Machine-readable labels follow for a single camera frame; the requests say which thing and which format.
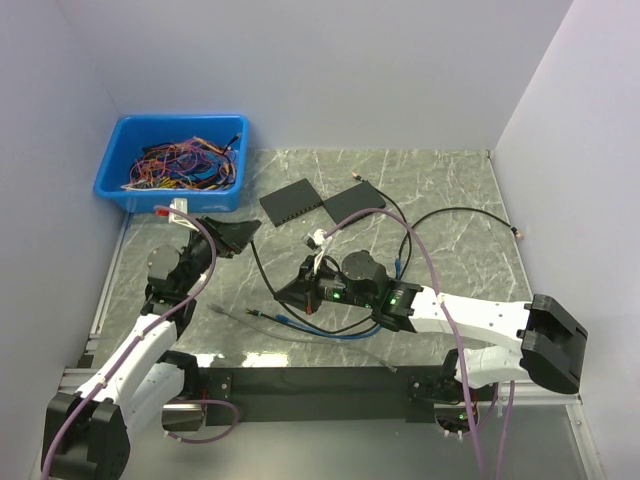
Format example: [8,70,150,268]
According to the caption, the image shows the tangled coloured wires bundle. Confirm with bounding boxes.
[121,131,244,193]

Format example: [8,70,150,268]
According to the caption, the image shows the grey ethernet cable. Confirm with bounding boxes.
[207,302,398,374]

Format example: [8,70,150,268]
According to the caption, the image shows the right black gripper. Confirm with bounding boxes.
[275,253,375,315]

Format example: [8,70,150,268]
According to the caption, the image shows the blue plastic bin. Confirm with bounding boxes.
[94,114,249,213]

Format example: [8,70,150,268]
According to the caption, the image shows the black network switch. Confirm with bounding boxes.
[323,182,386,225]
[259,179,323,227]

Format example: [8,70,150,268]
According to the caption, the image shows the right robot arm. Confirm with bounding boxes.
[274,250,588,399]

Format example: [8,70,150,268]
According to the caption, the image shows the black base crossbar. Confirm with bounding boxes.
[200,366,464,423]

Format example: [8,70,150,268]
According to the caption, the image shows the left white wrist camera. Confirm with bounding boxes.
[154,197,196,230]

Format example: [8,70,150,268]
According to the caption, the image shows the aluminium frame rail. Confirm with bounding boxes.
[29,214,601,480]

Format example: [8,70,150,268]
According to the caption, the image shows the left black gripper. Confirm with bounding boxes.
[178,214,261,293]

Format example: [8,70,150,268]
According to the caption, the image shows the black cable gold plug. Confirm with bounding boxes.
[247,250,423,340]

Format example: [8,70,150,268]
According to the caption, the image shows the black ethernet cable long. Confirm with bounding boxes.
[249,171,526,336]

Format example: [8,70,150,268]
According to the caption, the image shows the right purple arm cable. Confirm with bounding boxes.
[323,207,516,480]

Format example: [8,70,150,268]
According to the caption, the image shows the blue ethernet cable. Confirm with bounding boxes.
[276,255,404,341]

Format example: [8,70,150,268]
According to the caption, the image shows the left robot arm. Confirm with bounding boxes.
[41,215,261,479]

